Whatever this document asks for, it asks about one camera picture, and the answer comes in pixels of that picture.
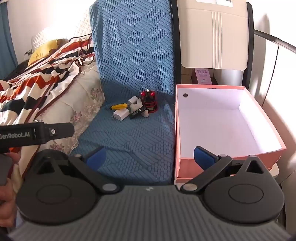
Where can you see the black labelled gadget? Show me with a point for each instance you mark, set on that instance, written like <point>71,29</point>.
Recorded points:
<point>136,113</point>

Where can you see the blue curtain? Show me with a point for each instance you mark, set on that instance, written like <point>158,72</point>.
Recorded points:
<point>7,30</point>

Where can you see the purple carton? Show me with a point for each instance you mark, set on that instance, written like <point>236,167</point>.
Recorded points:
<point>203,76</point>

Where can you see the yellow screwdriver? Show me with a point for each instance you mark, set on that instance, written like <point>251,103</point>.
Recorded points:
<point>119,106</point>

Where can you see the blue textured sofa cover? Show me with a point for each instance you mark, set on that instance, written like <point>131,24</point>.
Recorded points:
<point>134,58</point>

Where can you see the white cabinet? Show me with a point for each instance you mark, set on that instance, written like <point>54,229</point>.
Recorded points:
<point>277,81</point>

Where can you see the pink cardboard box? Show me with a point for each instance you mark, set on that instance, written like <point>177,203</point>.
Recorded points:
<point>219,120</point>

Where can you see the floral cream bedsheet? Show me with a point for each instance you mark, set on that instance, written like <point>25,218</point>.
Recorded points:
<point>85,97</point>

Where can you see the white textured pillow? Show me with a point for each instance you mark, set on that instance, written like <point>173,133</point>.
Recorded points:
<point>69,30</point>

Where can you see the white cube charger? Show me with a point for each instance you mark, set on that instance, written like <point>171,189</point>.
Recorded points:
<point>132,101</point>

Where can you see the person's left hand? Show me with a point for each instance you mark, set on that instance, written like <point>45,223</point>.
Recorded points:
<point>8,204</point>

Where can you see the yellow pillow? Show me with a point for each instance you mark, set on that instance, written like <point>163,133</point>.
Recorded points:
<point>45,51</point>

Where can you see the striped orange white blanket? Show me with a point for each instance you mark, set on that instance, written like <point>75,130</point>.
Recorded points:
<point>44,78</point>

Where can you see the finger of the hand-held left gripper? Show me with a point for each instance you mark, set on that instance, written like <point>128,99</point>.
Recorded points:
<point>61,132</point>

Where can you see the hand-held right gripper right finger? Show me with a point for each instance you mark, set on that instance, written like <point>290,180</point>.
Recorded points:
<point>203,158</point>

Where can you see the black wall plug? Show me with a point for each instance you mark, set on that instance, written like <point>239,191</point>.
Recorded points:
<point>28,52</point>

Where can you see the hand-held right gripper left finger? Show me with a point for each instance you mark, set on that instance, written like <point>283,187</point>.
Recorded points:
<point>96,158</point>

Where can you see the red black toy robot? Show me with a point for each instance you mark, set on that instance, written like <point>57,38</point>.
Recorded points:
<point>149,102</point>

